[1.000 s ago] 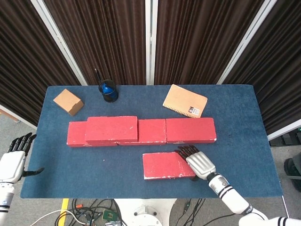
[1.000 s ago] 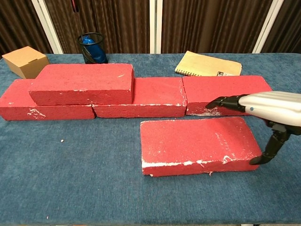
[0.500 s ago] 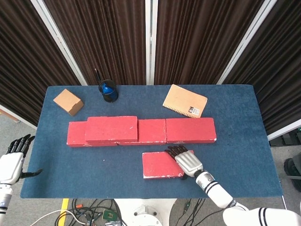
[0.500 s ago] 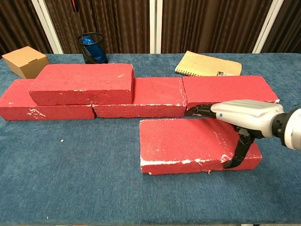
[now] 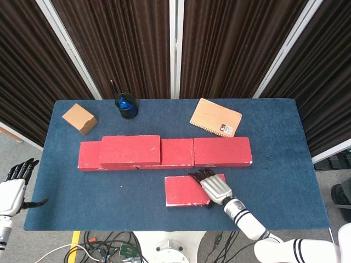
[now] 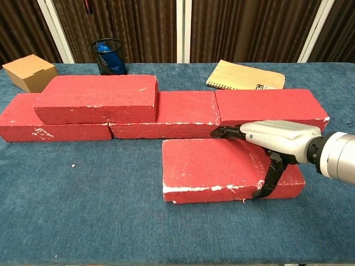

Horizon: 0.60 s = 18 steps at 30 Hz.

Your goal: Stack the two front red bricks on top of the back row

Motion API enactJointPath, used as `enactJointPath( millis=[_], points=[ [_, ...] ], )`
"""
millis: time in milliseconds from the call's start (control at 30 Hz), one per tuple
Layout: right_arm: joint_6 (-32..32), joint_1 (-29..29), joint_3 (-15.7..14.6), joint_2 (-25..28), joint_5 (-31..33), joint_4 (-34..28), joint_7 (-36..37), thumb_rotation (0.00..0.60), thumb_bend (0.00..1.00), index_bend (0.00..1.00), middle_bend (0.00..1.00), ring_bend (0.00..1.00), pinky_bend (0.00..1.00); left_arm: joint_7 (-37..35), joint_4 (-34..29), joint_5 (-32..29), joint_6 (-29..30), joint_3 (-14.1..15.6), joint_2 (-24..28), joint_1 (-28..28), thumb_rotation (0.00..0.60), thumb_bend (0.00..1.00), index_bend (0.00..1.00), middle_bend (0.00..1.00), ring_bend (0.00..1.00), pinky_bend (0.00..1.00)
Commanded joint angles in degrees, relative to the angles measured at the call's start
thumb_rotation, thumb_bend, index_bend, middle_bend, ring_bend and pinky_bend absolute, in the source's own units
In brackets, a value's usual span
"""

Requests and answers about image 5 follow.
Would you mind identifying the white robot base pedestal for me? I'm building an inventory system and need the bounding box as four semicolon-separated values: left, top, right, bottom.
133;230;208;263

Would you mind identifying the kraft spiral notebook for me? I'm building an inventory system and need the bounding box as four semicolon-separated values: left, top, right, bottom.
189;98;243;138

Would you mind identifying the black cable with green plug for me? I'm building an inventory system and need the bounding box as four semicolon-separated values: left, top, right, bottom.
212;231;241;263

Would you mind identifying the black rubber wheel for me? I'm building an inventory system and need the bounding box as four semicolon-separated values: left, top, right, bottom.
330;184;351;205

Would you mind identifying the blue table cloth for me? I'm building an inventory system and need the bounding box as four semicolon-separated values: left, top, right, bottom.
23;98;330;231

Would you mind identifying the thin black pen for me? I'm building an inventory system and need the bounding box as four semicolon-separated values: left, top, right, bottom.
110;79;120;100

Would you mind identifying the green circuit board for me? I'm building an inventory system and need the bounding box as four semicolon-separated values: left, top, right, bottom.
119;244;137;257

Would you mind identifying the robot left five-finger hand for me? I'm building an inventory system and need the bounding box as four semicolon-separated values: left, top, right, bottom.
0;158;49;217

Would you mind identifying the yellow floor tape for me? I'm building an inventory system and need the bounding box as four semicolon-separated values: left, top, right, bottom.
68;231;82;263

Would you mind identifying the black cable bundle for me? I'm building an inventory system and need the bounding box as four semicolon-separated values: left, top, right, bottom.
64;231;139;263

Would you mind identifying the brown cardboard box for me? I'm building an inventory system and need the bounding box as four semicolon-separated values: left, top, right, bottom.
61;103;99;136

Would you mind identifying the red brick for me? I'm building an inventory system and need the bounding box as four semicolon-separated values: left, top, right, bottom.
98;134;161;168
164;174;227;208
77;141;138;173
136;138;196;169
193;136;253;168

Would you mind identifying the robot right five-finger hand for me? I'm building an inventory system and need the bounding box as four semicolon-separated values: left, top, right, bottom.
188;169;234;209

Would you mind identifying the white cable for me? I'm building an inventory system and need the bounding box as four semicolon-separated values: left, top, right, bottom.
38;243;100;263

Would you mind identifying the black mesh pen cup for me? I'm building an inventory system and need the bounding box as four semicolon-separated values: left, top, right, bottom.
114;93;139;120

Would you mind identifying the brown pleated partition screen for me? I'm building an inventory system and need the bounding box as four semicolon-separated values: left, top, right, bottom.
0;0;103;151
35;0;178;100
252;0;351;164
175;0;324;100

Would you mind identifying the blue object in cup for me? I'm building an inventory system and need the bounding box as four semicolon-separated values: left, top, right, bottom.
117;94;138;116

